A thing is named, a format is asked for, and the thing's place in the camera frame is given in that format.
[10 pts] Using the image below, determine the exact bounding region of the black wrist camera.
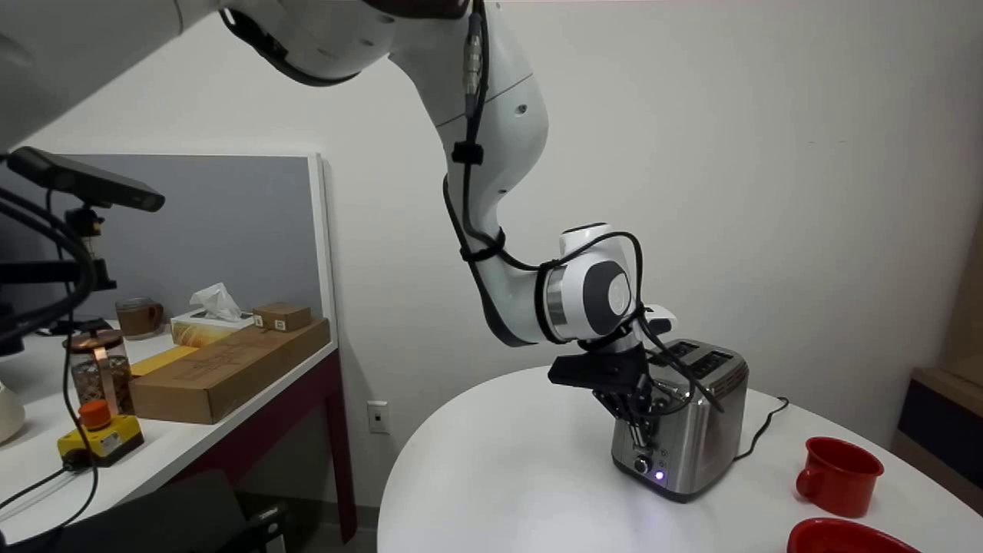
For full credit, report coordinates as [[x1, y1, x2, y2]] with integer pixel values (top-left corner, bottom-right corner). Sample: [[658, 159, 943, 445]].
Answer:
[[544, 350, 607, 391]]

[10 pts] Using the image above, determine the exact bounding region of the brown mug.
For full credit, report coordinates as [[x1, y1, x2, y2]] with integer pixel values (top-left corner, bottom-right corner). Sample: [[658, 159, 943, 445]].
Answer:
[[113, 294, 168, 340]]

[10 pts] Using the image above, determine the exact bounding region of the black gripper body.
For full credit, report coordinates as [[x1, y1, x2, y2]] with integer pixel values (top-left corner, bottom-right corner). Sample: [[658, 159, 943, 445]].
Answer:
[[589, 345, 658, 398]]

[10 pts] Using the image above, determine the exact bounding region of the white wall outlet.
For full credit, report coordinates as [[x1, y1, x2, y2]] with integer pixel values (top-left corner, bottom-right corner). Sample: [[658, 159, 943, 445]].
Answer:
[[365, 397, 395, 439]]

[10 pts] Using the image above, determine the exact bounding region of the grey partition panel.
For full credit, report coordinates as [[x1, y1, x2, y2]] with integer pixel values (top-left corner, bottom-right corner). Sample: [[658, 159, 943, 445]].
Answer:
[[0, 151, 338, 345]]

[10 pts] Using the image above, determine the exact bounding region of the black camera stand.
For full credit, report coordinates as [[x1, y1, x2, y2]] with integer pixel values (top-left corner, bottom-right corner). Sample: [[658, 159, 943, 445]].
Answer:
[[0, 189, 124, 353]]

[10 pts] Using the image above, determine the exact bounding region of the stainless steel toaster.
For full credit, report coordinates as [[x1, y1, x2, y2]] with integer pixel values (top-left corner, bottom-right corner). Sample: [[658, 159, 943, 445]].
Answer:
[[607, 335, 753, 505]]

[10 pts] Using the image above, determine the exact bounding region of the black emergency stop cable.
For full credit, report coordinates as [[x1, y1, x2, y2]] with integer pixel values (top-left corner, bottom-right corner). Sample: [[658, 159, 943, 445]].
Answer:
[[0, 462, 101, 528]]

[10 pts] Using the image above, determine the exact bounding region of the flat cardboard box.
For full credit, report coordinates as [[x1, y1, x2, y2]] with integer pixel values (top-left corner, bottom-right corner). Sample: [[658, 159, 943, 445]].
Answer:
[[128, 316, 336, 428]]

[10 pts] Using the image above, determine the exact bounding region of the yellow emergency stop button box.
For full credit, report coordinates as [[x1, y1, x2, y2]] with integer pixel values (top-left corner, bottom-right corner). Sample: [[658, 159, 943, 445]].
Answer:
[[54, 397, 147, 470]]

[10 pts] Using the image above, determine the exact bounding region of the black bar camera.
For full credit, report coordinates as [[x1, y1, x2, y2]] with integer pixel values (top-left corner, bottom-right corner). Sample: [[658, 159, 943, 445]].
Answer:
[[3, 145, 168, 215]]

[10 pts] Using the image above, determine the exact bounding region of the small brown box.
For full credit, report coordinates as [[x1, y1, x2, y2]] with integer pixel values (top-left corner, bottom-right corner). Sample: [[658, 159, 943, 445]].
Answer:
[[254, 299, 315, 335]]

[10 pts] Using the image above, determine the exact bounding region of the red bowl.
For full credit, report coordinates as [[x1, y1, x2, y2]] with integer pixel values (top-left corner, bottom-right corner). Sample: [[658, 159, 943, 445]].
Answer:
[[784, 515, 925, 553]]

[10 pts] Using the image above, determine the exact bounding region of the tissue box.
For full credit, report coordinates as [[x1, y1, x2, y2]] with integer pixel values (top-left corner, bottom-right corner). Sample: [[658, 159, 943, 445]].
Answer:
[[165, 280, 263, 353]]

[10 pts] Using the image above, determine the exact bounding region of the black cable along robot arm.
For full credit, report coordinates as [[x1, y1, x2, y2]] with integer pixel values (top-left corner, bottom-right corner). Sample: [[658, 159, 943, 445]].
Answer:
[[438, 0, 731, 416]]

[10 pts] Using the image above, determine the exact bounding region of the black toaster power cord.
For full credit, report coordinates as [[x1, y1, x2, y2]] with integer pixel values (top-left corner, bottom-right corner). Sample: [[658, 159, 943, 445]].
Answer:
[[731, 394, 797, 465]]

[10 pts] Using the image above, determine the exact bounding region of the red cup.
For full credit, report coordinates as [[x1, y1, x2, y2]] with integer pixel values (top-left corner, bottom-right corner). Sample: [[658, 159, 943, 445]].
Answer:
[[794, 432, 888, 519]]

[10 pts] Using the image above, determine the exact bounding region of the glass jar with dark lid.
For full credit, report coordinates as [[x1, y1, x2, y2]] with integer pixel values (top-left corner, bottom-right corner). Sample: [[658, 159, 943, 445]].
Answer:
[[66, 323, 137, 418]]

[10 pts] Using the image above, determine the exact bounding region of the white desk with maroon frame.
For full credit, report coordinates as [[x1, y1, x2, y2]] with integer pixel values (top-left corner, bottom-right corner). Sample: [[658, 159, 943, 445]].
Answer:
[[0, 323, 361, 548]]

